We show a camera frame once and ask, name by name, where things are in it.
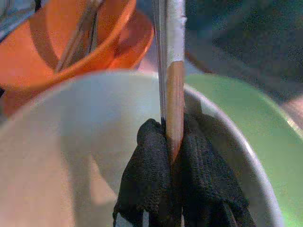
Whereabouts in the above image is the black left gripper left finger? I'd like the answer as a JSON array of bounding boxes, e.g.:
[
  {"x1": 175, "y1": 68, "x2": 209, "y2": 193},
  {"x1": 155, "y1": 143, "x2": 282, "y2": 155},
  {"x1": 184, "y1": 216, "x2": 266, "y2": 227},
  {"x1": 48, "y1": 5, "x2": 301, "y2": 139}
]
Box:
[{"x1": 112, "y1": 118, "x2": 175, "y2": 227}]

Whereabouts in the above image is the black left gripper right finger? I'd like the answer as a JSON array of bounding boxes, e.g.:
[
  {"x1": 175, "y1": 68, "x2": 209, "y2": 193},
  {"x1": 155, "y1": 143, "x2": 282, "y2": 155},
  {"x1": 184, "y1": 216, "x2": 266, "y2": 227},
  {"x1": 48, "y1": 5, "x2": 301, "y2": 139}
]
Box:
[{"x1": 174, "y1": 113, "x2": 257, "y2": 227}]

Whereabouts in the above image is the white ceramic bowl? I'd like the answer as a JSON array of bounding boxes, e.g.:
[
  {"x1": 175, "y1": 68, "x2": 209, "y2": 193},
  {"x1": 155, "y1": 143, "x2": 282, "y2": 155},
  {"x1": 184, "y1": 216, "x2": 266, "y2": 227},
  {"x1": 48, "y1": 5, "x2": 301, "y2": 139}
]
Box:
[{"x1": 0, "y1": 70, "x2": 285, "y2": 227}]

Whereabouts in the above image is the wooden utensil with white wrap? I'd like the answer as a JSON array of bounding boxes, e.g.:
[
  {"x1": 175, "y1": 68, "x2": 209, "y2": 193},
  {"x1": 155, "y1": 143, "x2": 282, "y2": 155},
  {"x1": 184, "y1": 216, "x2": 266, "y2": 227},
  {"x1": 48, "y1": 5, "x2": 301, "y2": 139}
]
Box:
[{"x1": 165, "y1": 0, "x2": 186, "y2": 163}]

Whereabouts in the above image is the green plate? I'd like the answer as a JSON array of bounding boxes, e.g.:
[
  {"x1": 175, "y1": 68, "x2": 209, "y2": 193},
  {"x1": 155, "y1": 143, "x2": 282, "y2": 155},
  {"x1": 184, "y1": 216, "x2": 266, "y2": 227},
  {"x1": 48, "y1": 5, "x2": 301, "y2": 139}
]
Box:
[{"x1": 183, "y1": 72, "x2": 303, "y2": 227}]

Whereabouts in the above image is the orange plastic bowl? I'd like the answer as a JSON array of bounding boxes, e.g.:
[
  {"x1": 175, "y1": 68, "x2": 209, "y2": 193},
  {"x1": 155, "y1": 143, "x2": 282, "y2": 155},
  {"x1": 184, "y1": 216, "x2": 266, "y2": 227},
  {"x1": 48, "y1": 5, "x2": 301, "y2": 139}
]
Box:
[{"x1": 0, "y1": 0, "x2": 155, "y2": 117}]

